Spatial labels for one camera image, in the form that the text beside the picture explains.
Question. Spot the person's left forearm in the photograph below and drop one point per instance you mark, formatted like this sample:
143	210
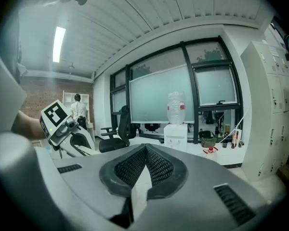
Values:
30	126

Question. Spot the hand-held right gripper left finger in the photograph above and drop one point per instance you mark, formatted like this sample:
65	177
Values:
86	189

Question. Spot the olive green bag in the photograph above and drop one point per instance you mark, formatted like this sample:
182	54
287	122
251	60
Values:
208	142

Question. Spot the black thermos bottle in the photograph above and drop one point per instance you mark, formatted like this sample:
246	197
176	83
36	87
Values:
225	141

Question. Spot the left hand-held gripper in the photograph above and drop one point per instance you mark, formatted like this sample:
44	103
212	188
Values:
55	119

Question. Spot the long ceiling light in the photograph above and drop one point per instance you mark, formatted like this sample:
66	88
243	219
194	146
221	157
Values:
59	44

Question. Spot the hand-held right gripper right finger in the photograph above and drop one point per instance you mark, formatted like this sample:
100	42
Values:
195	191

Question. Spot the white water dispenser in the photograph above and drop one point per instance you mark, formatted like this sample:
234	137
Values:
175	136

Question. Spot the small clear water bottle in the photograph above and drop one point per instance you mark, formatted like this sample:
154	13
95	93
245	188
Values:
137	133

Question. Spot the black-framed window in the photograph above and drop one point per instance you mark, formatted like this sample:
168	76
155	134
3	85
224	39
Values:
159	90

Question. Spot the black office chair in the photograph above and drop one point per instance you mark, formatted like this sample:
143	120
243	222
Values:
120	133

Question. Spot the white metal lockers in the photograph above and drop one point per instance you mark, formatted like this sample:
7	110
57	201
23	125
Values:
262	109

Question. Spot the white paper bag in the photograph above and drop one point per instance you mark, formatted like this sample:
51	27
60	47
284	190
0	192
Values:
236	138

